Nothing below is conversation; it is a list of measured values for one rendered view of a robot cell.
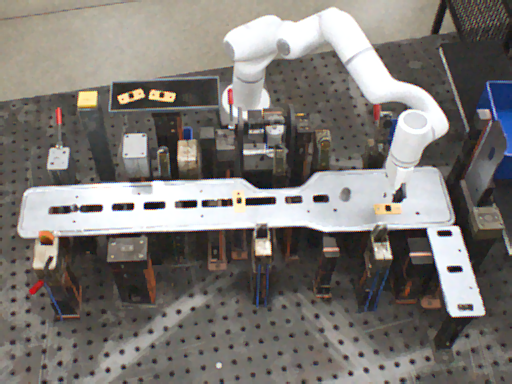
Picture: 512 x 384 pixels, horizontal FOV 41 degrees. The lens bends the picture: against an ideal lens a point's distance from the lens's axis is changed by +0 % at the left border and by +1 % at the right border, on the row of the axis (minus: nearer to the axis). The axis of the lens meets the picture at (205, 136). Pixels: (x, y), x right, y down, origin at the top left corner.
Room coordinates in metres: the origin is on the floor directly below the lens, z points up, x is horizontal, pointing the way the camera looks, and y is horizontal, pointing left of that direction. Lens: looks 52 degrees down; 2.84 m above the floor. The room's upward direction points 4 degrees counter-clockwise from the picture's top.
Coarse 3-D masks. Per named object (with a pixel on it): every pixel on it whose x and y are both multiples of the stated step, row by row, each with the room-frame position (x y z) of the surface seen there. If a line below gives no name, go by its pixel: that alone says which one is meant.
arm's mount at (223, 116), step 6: (222, 84) 1.88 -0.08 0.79; (228, 84) 1.88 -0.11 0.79; (264, 84) 1.87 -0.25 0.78; (222, 90) 1.84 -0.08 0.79; (270, 102) 1.78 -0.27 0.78; (222, 108) 1.75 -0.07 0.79; (216, 114) 1.79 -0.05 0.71; (222, 114) 1.72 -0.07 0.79; (228, 114) 1.72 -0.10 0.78; (222, 120) 1.69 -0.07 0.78; (228, 120) 1.69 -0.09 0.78; (234, 120) 1.69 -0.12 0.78; (246, 120) 1.69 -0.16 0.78; (222, 126) 1.68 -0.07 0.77; (228, 126) 1.67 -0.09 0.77; (234, 132) 1.68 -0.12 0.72; (246, 132) 1.68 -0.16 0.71
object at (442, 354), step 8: (464, 304) 0.79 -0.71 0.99; (448, 320) 0.78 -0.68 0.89; (456, 320) 0.75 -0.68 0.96; (464, 320) 0.75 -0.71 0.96; (432, 328) 0.83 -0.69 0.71; (440, 328) 0.79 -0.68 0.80; (448, 328) 0.76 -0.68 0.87; (456, 328) 0.76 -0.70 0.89; (432, 336) 0.81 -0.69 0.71; (440, 336) 0.78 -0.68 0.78; (448, 336) 0.76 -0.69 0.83; (456, 336) 0.76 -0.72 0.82; (432, 344) 0.78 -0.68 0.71; (440, 344) 0.76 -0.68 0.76; (448, 344) 0.76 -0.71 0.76; (440, 352) 0.75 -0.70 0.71; (448, 352) 0.75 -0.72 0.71; (440, 360) 0.73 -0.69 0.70; (448, 360) 0.73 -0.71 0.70
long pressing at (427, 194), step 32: (32, 192) 1.26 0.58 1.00; (64, 192) 1.25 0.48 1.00; (96, 192) 1.24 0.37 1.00; (128, 192) 1.23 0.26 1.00; (160, 192) 1.23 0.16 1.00; (192, 192) 1.22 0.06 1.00; (224, 192) 1.21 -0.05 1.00; (256, 192) 1.20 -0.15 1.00; (288, 192) 1.19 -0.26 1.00; (320, 192) 1.19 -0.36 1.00; (352, 192) 1.18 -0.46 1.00; (384, 192) 1.17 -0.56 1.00; (416, 192) 1.17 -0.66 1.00; (32, 224) 1.14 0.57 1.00; (64, 224) 1.13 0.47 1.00; (96, 224) 1.12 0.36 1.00; (128, 224) 1.11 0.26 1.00; (160, 224) 1.10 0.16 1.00; (192, 224) 1.10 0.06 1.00; (224, 224) 1.09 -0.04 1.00; (288, 224) 1.08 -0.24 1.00; (320, 224) 1.07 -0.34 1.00; (352, 224) 1.06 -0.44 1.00; (416, 224) 1.05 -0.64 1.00; (448, 224) 1.04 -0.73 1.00
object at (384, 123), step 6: (384, 114) 1.32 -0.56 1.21; (390, 114) 1.32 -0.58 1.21; (378, 120) 1.32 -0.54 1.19; (384, 120) 1.31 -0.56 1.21; (390, 120) 1.30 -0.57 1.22; (378, 126) 1.31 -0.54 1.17; (384, 126) 1.29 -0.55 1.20; (390, 126) 1.28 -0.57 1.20; (378, 132) 1.30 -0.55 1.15; (384, 132) 1.31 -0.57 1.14; (378, 138) 1.30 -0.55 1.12; (384, 138) 1.31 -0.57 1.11; (384, 144) 1.30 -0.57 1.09; (384, 150) 1.29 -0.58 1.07
